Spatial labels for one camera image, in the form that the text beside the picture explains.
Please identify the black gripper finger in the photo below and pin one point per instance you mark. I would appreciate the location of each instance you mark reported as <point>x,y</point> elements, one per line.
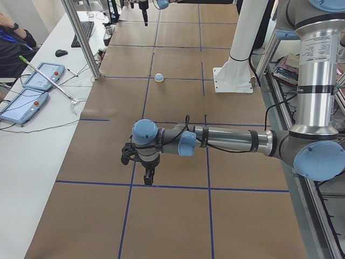
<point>149,176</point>
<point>145,17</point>

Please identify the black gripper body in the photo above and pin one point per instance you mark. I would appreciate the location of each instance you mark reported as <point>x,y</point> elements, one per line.
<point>142,6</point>
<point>149,165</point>

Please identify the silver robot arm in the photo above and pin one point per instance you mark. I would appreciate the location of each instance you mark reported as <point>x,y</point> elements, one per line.
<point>310,144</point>
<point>161,4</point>

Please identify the grey metal cylinder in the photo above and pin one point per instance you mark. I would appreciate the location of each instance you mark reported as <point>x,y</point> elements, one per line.
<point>108,33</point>

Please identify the black computer mouse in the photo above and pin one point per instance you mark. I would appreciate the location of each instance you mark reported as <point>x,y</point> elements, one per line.
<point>60,53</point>

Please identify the metal rod green tip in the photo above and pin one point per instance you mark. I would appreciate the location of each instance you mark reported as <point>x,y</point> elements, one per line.
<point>73,100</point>

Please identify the seated person in black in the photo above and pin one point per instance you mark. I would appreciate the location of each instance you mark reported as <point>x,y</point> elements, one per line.
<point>15,42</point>

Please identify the lower teach pendant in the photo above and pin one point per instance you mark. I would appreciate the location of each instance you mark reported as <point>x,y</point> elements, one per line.
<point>24,106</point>

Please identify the stack of magazines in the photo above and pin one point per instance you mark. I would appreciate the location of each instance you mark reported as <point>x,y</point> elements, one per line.
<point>287,69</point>

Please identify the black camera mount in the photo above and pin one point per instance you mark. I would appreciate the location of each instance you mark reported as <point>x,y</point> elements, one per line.
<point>128,152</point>

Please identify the white camera post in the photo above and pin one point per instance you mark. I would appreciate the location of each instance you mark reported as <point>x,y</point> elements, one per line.
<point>234,76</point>

